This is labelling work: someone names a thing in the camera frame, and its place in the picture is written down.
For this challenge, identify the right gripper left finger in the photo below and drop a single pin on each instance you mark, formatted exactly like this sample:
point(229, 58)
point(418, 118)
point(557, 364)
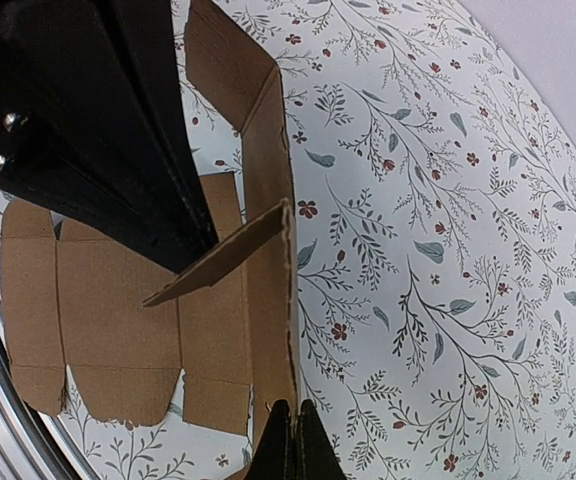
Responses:
point(92, 125)

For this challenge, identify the brown cardboard box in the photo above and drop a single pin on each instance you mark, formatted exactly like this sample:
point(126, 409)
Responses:
point(79, 306)

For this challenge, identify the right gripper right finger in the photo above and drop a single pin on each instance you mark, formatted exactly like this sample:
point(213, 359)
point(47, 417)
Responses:
point(295, 448)

